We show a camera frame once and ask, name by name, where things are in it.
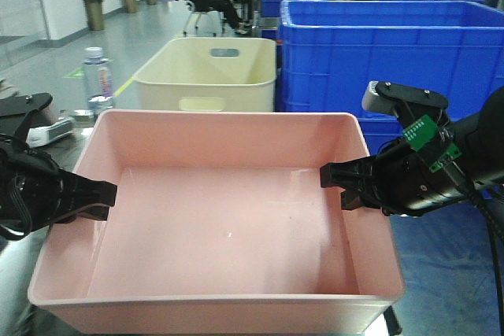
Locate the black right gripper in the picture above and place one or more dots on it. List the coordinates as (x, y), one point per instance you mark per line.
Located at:
(404, 184)

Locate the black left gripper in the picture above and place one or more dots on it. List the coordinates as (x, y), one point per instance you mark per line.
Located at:
(33, 187)

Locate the pink plastic bin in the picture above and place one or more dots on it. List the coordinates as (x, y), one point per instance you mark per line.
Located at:
(220, 226)

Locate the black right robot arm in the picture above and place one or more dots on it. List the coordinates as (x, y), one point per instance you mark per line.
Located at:
(482, 147)

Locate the cream plastic bin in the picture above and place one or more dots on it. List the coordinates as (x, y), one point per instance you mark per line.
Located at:
(210, 74)

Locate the white handheld device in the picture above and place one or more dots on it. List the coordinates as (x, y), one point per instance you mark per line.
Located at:
(45, 135)

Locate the green circuit board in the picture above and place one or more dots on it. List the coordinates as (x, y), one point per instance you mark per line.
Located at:
(432, 144)

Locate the clear water bottle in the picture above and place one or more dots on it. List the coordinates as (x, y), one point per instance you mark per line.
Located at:
(98, 80)

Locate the large blue crate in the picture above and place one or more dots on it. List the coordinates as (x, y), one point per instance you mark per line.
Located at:
(331, 50)

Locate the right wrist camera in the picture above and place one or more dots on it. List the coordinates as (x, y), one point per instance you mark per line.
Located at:
(386, 97)

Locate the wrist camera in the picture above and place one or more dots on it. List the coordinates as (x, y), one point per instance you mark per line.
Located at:
(25, 111)
(386, 97)

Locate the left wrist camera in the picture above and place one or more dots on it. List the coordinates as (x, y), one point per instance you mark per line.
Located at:
(25, 111)

